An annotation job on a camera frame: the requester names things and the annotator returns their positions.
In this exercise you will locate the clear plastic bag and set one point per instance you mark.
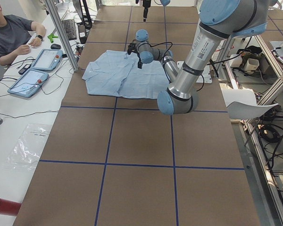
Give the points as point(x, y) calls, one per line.
point(28, 149)

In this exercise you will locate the black phone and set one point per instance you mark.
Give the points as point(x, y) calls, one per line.
point(24, 69)

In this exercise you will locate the black computer mouse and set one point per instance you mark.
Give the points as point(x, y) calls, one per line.
point(55, 46)

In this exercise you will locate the aluminium frame post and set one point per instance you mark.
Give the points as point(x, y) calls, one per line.
point(61, 33)

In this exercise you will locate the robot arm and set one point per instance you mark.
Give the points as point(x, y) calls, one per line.
point(219, 20)
point(147, 53)

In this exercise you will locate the teach pendant tablet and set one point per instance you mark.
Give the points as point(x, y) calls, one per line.
point(47, 60)
point(29, 83)

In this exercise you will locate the red cylinder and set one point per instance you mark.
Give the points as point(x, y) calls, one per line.
point(9, 208)

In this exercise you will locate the green plastic tool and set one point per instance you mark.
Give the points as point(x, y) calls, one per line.
point(51, 37)

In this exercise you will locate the upper teach pendant tablet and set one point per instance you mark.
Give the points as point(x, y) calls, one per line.
point(47, 60)

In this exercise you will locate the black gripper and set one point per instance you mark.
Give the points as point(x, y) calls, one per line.
point(140, 61)

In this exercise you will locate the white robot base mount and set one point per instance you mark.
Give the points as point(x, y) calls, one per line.
point(205, 77)

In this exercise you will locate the lower teach pendant tablet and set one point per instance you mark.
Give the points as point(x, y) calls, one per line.
point(29, 83)

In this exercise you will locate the white curved sheet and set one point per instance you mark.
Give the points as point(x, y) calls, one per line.
point(241, 104)

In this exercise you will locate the black keyboard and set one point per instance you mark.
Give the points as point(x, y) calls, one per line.
point(70, 29)

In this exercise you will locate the light blue button-up shirt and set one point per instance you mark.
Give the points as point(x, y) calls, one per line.
point(115, 73)

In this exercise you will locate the person in grey shirt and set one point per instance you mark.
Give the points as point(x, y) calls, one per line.
point(17, 36)

